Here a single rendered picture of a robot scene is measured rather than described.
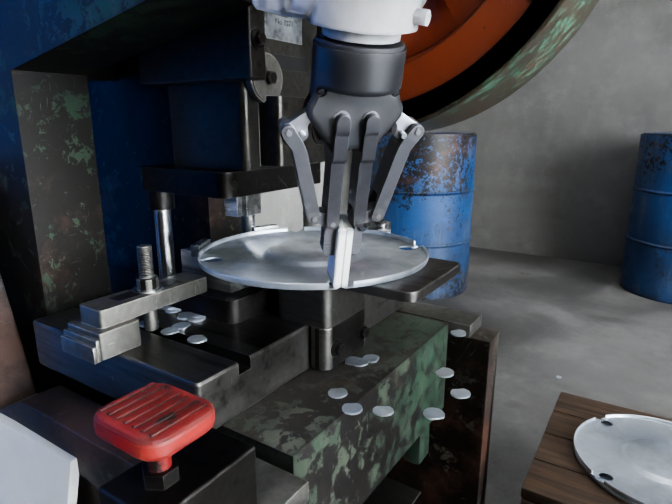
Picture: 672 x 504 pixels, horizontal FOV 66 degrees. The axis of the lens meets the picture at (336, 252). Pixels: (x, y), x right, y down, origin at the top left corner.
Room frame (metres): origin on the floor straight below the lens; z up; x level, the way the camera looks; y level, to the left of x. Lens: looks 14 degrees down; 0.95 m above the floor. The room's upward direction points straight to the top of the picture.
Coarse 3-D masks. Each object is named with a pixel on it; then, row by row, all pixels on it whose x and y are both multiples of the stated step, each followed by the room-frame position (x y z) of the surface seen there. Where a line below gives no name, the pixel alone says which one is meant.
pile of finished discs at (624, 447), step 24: (576, 432) 0.88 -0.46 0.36; (600, 432) 0.88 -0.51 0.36; (624, 432) 0.88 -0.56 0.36; (648, 432) 0.88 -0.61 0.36; (576, 456) 0.82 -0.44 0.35; (600, 456) 0.81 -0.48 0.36; (624, 456) 0.81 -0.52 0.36; (648, 456) 0.80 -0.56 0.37; (600, 480) 0.75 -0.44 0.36; (624, 480) 0.75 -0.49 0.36; (648, 480) 0.75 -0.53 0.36
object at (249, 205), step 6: (234, 198) 0.68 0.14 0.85; (240, 198) 0.69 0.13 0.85; (246, 198) 0.69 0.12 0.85; (252, 198) 0.70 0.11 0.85; (258, 198) 0.71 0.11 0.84; (228, 204) 0.69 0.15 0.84; (234, 204) 0.68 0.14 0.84; (240, 204) 0.69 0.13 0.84; (246, 204) 0.69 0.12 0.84; (252, 204) 0.70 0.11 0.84; (258, 204) 0.71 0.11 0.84; (228, 210) 0.69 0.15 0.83; (234, 210) 0.68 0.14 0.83; (240, 210) 0.69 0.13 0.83; (246, 210) 0.69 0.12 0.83; (252, 210) 0.70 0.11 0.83; (258, 210) 0.71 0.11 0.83; (234, 216) 0.69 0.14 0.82
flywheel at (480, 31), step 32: (448, 0) 0.94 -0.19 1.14; (480, 0) 0.91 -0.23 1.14; (512, 0) 0.84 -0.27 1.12; (544, 0) 0.86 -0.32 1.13; (416, 32) 0.97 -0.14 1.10; (448, 32) 0.94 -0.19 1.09; (480, 32) 0.87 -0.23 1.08; (512, 32) 0.86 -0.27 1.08; (416, 64) 0.93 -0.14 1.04; (448, 64) 0.90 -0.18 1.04; (480, 64) 0.90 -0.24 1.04; (416, 96) 0.93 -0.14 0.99
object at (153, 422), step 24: (168, 384) 0.34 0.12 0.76; (120, 408) 0.31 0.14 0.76; (144, 408) 0.31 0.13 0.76; (168, 408) 0.31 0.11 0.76; (192, 408) 0.31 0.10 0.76; (96, 432) 0.30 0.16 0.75; (120, 432) 0.28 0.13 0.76; (144, 432) 0.28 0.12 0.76; (168, 432) 0.28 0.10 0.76; (192, 432) 0.29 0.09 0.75; (144, 456) 0.27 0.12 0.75; (168, 456) 0.28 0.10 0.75
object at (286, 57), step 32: (288, 32) 0.67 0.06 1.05; (288, 64) 0.67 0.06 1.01; (192, 96) 0.65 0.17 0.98; (224, 96) 0.62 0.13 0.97; (256, 96) 0.61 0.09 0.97; (288, 96) 0.62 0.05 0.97; (192, 128) 0.65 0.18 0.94; (224, 128) 0.62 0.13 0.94; (256, 128) 0.62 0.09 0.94; (192, 160) 0.65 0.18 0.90; (224, 160) 0.62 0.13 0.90; (256, 160) 0.62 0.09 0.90; (288, 160) 0.62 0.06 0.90; (320, 160) 0.68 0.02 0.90
